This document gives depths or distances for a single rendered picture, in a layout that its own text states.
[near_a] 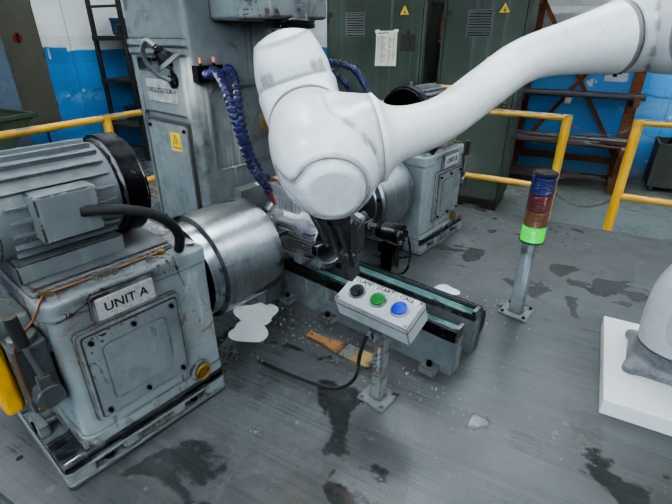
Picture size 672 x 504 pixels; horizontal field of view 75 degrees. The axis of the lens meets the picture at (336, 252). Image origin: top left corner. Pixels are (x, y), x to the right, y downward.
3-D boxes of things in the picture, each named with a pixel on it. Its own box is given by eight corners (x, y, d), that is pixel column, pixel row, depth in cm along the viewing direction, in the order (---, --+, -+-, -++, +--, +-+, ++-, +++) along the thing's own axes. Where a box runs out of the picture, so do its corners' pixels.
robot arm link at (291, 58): (274, 136, 70) (283, 178, 60) (237, 34, 59) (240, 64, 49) (340, 115, 70) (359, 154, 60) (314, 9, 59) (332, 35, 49)
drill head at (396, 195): (307, 234, 150) (305, 161, 139) (377, 202, 178) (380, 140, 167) (366, 255, 135) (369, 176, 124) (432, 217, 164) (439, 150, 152)
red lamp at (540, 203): (522, 209, 114) (525, 192, 112) (530, 203, 118) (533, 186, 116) (546, 214, 111) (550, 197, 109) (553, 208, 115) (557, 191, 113)
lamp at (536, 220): (519, 225, 116) (522, 209, 114) (527, 218, 120) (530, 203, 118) (542, 231, 113) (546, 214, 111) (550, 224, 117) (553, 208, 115)
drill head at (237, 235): (114, 322, 104) (88, 224, 93) (237, 266, 129) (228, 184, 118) (173, 369, 90) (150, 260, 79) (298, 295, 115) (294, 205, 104)
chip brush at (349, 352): (302, 339, 117) (302, 336, 117) (313, 330, 121) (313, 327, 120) (368, 370, 106) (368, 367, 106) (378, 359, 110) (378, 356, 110)
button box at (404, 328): (338, 313, 92) (332, 296, 88) (358, 289, 95) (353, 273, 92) (409, 346, 82) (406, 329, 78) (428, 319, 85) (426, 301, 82)
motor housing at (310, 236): (262, 258, 133) (257, 198, 124) (306, 238, 146) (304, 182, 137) (311, 279, 121) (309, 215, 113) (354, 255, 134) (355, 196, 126)
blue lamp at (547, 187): (525, 192, 112) (529, 175, 110) (533, 186, 116) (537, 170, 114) (550, 197, 109) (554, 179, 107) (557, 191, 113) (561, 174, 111)
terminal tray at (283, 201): (269, 206, 129) (268, 182, 126) (295, 197, 136) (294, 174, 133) (299, 216, 122) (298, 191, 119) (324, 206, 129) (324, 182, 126)
